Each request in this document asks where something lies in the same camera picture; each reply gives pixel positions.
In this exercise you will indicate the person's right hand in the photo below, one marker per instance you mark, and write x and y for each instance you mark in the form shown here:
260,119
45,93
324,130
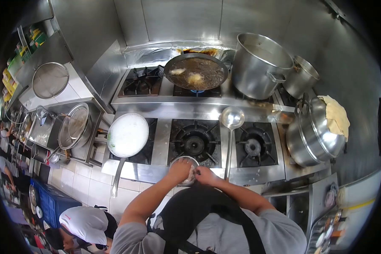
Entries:
208,176

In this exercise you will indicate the person's left hand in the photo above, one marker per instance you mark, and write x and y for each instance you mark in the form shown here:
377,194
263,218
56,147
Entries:
178,171

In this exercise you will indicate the person's right fingers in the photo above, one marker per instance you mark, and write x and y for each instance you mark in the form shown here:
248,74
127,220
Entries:
198,173

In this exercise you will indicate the person's left fingers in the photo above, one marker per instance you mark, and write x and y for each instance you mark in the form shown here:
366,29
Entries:
186,163

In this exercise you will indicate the small metal bowl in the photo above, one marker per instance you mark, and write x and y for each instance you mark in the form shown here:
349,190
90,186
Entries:
193,162

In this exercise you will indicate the steel gas stove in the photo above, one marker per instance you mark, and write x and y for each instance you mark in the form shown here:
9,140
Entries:
165,136

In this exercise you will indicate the person's body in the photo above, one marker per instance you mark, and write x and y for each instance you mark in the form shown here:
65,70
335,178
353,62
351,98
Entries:
209,228

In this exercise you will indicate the steel ladle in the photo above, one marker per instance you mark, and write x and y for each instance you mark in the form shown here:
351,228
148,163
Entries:
231,118

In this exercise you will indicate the frying pan with white foam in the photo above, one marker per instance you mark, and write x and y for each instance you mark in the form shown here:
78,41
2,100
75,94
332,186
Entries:
128,135

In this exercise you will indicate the frying food piece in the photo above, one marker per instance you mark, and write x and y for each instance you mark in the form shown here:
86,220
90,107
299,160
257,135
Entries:
195,77
177,71

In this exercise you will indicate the black wok with oil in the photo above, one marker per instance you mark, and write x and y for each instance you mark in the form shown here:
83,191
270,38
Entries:
206,68

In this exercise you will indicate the steel side counter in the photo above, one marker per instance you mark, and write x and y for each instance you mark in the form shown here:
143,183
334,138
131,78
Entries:
92,127

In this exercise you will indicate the large steel stock pot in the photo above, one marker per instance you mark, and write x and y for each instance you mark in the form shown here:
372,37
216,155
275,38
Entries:
257,76

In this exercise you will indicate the aluminium foil sheet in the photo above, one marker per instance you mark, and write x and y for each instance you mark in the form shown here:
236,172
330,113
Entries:
146,55

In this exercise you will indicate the steel pot with strainer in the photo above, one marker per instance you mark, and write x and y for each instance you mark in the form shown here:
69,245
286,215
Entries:
74,127

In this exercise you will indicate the steel pot with lid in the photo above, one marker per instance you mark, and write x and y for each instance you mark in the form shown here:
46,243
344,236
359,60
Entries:
311,136

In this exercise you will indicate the small steel stock pot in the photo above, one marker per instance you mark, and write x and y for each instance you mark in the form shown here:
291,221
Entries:
300,81

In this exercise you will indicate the steel counter with bowls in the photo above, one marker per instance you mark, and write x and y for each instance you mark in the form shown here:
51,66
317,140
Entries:
327,222

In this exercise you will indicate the blue plastic crate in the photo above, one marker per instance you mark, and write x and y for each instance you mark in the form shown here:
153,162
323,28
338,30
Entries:
52,203

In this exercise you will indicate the yellowish cloth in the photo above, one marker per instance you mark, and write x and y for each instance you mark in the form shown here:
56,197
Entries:
336,116

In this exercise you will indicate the square steel water container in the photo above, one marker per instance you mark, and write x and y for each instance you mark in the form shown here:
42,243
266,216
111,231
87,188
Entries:
42,127

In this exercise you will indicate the round mesh strainer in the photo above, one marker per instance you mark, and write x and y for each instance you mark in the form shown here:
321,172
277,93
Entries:
50,81

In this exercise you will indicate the full wall shelf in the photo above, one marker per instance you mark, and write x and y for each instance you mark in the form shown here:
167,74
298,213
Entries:
22,54

